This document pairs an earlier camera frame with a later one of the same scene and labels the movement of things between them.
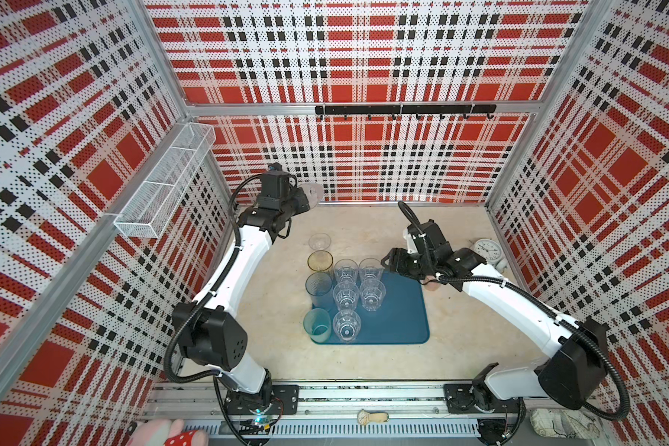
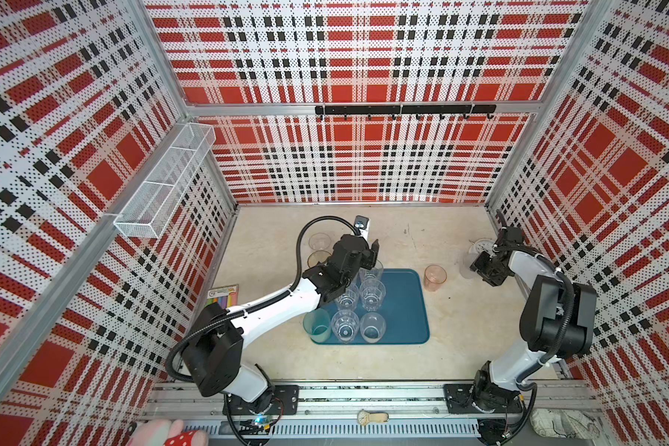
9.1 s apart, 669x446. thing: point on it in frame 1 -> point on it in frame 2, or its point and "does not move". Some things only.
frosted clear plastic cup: x=313 y=192 -> x=373 y=326
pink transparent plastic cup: x=431 y=285 does not move
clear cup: x=372 y=294 does not move
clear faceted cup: x=346 y=295 does not move
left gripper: x=299 y=195 -> x=369 y=255
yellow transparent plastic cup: x=320 y=260 does not move
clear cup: x=347 y=325 does not move
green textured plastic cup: x=318 y=325 does not move
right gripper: x=397 y=263 -> x=478 y=264
